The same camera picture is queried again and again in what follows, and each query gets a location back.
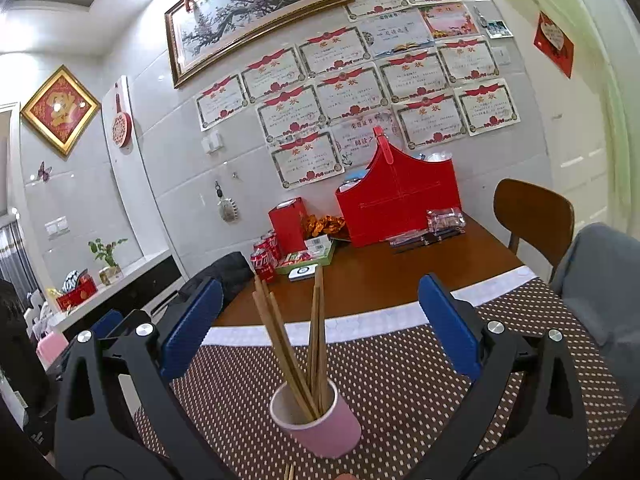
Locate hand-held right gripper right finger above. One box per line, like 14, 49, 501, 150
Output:
417, 273, 590, 480

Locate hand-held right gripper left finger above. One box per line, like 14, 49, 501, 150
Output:
54, 276, 224, 480

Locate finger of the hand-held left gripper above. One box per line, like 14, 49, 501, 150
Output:
91, 308, 152, 342

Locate wooden chopstick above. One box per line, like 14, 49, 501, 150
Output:
253, 274, 281, 321
306, 266, 322, 397
269, 292, 321, 419
251, 289, 315, 419
315, 266, 329, 409

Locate pink cup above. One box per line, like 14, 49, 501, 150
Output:
269, 379, 362, 460

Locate red tissue box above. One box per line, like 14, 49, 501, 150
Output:
55, 275, 99, 312

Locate black and white cabinet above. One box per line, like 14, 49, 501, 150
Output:
59, 247, 184, 337

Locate pink container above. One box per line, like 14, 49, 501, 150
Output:
35, 332, 70, 367

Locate green plant in vase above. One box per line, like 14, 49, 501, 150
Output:
88, 237, 129, 287

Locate black jacket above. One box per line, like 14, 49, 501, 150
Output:
177, 251, 257, 322

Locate white table mat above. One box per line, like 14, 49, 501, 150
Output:
200, 266, 539, 347

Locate brown polka dot tablecloth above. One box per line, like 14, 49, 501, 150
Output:
132, 277, 631, 480

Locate clear plastic packet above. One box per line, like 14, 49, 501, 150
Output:
425, 207, 466, 234

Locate grey curtain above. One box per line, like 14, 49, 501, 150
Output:
0, 219, 32, 287

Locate hanging keys with ornament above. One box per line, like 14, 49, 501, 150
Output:
214, 180, 239, 224

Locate green tray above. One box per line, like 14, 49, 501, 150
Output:
275, 245, 335, 276

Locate red gift basket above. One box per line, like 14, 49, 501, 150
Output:
334, 127, 464, 249

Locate wooden chair back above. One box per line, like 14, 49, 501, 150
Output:
493, 178, 575, 269

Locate grey jacket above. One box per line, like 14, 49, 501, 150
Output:
549, 222, 640, 387

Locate orange snack packets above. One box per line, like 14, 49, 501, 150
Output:
302, 213, 349, 239

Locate red round hanging ornament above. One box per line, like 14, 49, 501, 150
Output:
111, 81, 134, 149

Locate red diamond framed picture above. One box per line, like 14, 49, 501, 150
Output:
20, 64, 101, 159

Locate white door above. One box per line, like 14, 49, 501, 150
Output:
500, 0, 631, 241

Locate framed plum blossom painting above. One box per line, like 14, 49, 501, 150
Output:
164, 0, 356, 90

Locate group of wall certificates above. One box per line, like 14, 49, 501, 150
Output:
195, 0, 522, 191

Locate red heart wall decoration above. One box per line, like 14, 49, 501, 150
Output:
533, 10, 575, 80

